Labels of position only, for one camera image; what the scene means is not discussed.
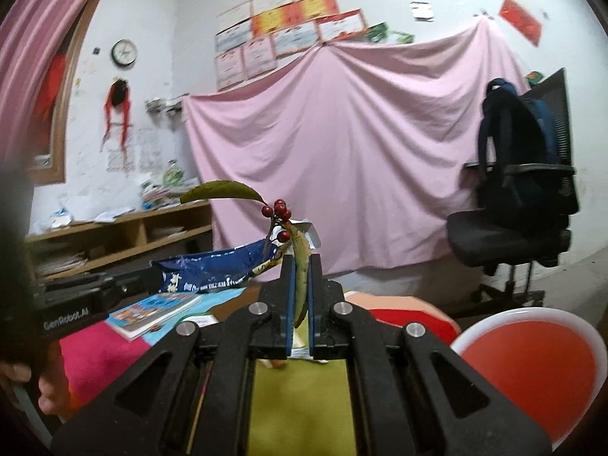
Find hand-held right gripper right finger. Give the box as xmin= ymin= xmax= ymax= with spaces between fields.
xmin=308 ymin=254 xmax=554 ymax=456

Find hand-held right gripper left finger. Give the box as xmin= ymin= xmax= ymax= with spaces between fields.
xmin=50 ymin=255 xmax=296 ymax=456

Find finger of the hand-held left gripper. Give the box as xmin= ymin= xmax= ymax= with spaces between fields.
xmin=101 ymin=267 xmax=163 ymax=299

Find blue snack bag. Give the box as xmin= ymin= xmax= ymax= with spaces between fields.
xmin=151 ymin=220 xmax=318 ymax=296

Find red berry twig with leaves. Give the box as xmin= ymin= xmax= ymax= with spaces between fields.
xmin=179 ymin=179 xmax=313 ymax=329

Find red basin with white rim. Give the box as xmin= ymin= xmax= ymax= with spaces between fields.
xmin=449 ymin=307 xmax=608 ymax=453

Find person's left hand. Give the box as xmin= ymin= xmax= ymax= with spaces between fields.
xmin=0 ymin=341 xmax=73 ymax=416

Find colourful picture book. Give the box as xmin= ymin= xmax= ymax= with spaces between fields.
xmin=105 ymin=291 xmax=203 ymax=342

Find low wooden shelf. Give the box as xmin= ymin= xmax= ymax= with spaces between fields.
xmin=24 ymin=199 xmax=214 ymax=282

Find colourful printed blanket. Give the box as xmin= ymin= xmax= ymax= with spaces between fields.
xmin=47 ymin=285 xmax=462 ymax=456

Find scattered white papers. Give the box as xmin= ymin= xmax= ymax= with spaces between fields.
xmin=47 ymin=206 xmax=139 ymax=230

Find pile of books and papers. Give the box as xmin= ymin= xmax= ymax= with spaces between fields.
xmin=138 ymin=176 xmax=201 ymax=212

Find green glass jar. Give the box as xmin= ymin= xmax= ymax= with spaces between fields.
xmin=162 ymin=160 xmax=184 ymax=186

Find pink hanging sheet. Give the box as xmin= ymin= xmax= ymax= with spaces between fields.
xmin=183 ymin=16 xmax=531 ymax=279

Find black office chair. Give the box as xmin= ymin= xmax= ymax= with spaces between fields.
xmin=446 ymin=67 xmax=581 ymax=320

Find dark blue backpack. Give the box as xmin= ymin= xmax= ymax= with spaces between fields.
xmin=476 ymin=77 xmax=564 ymax=220

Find pink striped curtain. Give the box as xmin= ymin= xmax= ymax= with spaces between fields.
xmin=0 ymin=0 xmax=120 ymax=155

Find wooden wall frame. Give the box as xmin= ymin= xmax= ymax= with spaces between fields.
xmin=27 ymin=0 xmax=109 ymax=186

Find red hanging wall decoration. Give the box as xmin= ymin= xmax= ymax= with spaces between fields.
xmin=100 ymin=78 xmax=134 ymax=154

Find round wall clock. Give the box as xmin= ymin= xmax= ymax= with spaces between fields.
xmin=111 ymin=39 xmax=139 ymax=68

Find group of wall certificates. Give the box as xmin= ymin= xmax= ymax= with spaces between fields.
xmin=214 ymin=0 xmax=386 ymax=92

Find green wall poster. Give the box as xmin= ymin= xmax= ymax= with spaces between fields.
xmin=366 ymin=22 xmax=415 ymax=44

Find small white wall paper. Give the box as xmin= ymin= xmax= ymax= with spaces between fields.
xmin=409 ymin=1 xmax=436 ymax=22

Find red paper wall poster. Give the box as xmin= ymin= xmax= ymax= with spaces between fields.
xmin=497 ymin=0 xmax=544 ymax=49

